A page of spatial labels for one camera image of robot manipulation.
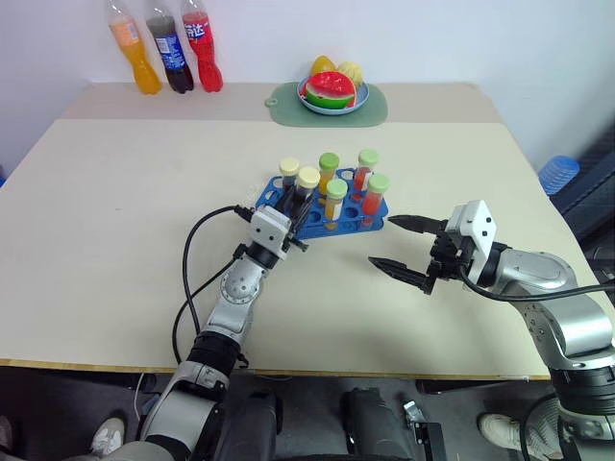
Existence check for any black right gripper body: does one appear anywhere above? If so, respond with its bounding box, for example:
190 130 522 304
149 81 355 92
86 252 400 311
423 218 471 296

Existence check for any yellow toy mango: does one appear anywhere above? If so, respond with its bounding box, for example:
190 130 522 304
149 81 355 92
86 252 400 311
309 55 336 78

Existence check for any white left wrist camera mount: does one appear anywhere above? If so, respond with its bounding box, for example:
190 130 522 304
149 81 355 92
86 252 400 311
250 205 296 263

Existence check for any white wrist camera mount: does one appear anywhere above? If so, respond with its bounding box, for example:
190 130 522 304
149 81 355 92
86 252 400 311
250 205 296 263
453 198 504 285

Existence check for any light blue plate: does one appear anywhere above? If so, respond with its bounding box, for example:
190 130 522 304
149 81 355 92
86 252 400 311
297 82 371 117

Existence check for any pale yellow toy fruit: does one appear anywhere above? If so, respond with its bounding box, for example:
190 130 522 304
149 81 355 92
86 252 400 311
334 60 367 90

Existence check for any yellow liquid tube green cap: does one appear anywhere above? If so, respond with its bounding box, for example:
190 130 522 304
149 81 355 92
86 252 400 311
317 152 341 186
324 178 349 231

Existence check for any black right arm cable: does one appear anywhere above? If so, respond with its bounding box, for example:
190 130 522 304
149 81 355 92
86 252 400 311
458 266 615 303

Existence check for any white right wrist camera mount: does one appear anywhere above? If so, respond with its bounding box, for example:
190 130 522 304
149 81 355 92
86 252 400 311
453 198 504 285

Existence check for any white sneaker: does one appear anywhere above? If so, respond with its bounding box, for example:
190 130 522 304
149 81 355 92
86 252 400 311
89 417 128 457
477 412 530 454

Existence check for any dark liquid tube yellow cap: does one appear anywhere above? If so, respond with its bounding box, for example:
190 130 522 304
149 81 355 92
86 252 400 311
279 158 301 196
292 165 322 212

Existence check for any toy watermelon slice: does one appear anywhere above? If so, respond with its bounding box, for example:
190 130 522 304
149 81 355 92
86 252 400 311
305 71 358 111

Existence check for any grey trouser leg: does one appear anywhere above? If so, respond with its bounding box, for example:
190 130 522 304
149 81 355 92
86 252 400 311
94 438 194 461

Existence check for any red liquid tube green cap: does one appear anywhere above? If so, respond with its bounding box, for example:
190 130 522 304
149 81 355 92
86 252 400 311
354 149 381 193
362 173 391 228

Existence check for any orange soda bottle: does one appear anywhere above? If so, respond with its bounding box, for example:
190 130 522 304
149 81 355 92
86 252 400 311
106 0 163 96

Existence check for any black device with silver bracket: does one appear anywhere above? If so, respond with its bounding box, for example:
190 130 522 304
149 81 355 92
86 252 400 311
402 399 446 461

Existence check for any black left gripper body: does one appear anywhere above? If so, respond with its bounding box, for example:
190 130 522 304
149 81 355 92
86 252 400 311
282 211 310 255

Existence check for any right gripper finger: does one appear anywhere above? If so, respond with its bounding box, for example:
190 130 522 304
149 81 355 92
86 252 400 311
387 214 450 237
367 256 432 290

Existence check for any blue ribbed plastic container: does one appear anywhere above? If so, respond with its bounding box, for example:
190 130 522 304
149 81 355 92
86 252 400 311
537 155 581 196

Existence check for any blue test tube rack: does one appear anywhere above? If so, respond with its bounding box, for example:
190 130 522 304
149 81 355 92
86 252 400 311
252 167 390 242

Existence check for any green silicone mat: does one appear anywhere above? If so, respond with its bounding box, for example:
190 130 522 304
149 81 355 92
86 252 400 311
264 81 390 129

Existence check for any dark rounded shape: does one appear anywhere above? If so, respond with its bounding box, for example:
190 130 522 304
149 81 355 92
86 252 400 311
339 387 415 461
224 389 283 461

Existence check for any dark cola bottle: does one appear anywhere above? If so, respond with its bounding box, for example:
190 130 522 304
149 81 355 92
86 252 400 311
143 0 195 94

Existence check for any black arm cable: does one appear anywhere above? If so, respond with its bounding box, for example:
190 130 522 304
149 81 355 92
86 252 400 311
172 204 255 366
458 266 615 303

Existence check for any red soda bottle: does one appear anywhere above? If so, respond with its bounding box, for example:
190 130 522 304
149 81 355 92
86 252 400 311
180 0 225 94

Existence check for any thin white cable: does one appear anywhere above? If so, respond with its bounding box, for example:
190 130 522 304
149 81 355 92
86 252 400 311
134 371 148 425

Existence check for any black textured equipment case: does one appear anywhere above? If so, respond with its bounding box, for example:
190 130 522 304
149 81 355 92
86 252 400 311
555 122 615 241

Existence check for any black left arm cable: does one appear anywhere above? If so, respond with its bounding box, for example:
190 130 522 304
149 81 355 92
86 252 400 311
172 204 255 366

